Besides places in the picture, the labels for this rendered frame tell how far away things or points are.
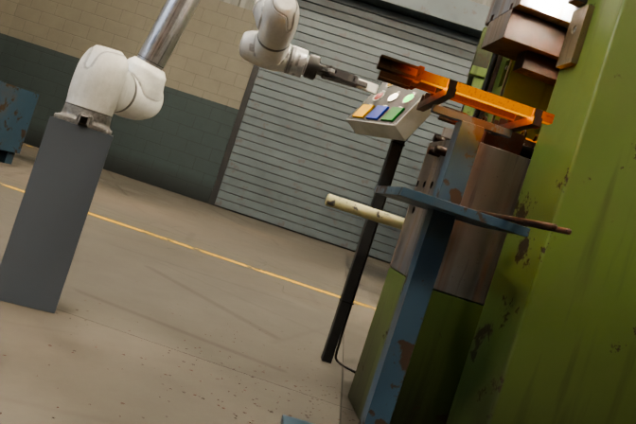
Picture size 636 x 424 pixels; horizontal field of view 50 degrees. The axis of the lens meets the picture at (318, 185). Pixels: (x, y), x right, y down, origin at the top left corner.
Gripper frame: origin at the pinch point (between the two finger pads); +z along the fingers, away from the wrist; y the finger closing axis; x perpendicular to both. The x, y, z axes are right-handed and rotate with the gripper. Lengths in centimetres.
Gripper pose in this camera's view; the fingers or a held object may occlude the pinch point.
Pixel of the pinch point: (366, 86)
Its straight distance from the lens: 216.9
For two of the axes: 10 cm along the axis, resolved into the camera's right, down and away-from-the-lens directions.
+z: 9.4, 3.1, 1.2
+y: 1.2, 0.2, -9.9
